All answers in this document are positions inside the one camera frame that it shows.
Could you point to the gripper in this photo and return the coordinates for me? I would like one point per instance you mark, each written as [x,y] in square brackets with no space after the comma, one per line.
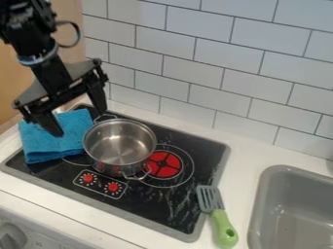
[58,82]

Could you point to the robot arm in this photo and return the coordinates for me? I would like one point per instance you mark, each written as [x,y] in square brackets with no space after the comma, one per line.
[24,26]

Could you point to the silver pot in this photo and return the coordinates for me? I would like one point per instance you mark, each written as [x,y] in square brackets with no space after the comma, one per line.
[119,147]

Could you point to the blue cloth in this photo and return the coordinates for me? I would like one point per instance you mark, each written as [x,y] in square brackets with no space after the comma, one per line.
[54,136]

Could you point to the toy stove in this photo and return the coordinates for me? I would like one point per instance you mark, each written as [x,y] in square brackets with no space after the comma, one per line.
[125,181]

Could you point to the toy sink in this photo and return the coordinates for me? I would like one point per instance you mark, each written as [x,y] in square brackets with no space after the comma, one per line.
[292,209]

